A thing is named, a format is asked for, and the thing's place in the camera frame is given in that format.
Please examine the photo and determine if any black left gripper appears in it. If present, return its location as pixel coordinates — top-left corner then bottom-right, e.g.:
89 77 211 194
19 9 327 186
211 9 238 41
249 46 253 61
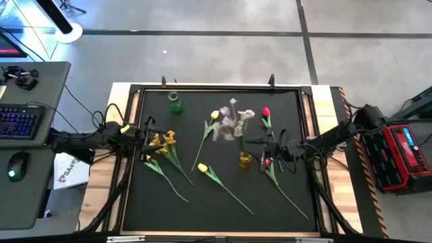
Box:
130 115 169 162

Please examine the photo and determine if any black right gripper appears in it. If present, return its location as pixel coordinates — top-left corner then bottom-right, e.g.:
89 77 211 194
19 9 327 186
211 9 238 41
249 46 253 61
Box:
244 128 298 173

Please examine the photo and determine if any orange artificial flower bunch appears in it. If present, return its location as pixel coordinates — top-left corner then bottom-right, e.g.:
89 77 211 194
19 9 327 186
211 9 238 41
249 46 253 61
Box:
148 130 195 188

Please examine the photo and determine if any red artificial tulip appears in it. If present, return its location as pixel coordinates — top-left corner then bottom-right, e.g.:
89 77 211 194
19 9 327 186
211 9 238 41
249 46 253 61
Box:
263 158 309 220
260 106 284 173

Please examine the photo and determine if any green cable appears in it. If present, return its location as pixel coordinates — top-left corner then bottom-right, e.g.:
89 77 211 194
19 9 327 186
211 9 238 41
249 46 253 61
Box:
143 154 190 203

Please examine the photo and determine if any yellow artificial tulip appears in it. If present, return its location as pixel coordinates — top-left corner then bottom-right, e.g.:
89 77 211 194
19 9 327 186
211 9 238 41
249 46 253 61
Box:
197 163 254 216
191 109 221 172

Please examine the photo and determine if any yellow glass vase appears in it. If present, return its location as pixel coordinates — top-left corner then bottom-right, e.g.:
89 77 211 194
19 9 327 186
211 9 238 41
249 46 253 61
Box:
238 151 253 169

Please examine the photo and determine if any green glass vase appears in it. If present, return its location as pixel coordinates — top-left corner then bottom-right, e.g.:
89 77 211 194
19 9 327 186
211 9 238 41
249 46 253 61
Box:
167 90 185 115

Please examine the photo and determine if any pink artificial flower bunch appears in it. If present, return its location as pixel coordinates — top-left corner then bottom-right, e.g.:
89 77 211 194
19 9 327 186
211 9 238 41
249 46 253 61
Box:
211 97 257 153

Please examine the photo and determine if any black table mat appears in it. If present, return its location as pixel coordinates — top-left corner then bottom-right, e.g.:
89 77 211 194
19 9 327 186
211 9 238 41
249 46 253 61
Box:
121 88 319 234

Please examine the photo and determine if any yellow black hazard strip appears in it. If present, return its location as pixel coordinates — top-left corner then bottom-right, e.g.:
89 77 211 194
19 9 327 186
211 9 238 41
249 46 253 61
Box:
337 86 389 239

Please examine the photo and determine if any grey desk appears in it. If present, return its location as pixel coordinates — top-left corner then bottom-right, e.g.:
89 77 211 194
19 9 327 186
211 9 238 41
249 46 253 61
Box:
0 61 72 231

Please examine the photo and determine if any white base black pole stand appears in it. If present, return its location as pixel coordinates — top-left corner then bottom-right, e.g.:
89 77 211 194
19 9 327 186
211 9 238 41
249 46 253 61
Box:
33 0 84 45

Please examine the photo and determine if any backlit black keyboard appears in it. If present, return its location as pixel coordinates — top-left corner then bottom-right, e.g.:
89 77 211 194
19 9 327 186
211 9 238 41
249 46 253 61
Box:
0 104 47 140

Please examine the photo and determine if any black computer mouse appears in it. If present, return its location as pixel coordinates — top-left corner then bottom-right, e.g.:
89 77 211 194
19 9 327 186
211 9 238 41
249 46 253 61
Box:
6 151 30 183

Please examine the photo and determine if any red black tool case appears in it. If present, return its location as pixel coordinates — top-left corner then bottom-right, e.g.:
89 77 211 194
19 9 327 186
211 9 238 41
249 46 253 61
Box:
362 123 432 195

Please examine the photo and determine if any black tripod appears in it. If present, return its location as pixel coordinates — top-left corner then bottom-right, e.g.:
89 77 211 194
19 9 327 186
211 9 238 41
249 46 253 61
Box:
57 0 87 15

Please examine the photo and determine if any dark metal stand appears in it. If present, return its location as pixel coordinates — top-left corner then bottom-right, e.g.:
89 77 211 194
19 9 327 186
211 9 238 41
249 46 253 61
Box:
389 86 432 121

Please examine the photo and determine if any black monitor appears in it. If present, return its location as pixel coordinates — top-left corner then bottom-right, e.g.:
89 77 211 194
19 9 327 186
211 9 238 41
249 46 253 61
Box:
0 32 28 58

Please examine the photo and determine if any black aluminium table frame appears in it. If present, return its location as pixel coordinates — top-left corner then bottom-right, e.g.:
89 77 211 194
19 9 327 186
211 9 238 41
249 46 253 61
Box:
76 82 364 242

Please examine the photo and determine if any black keyboard cable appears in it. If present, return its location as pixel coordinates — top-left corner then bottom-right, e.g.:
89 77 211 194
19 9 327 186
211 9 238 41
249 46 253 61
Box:
26 101 80 133

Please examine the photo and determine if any silver metal bracket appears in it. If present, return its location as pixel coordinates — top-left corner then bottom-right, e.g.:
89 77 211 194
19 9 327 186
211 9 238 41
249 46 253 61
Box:
107 236 146 243
295 237 333 243

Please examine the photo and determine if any black desk clamp mount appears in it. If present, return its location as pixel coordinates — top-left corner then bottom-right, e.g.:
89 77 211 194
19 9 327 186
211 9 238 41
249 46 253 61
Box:
1 65 40 91

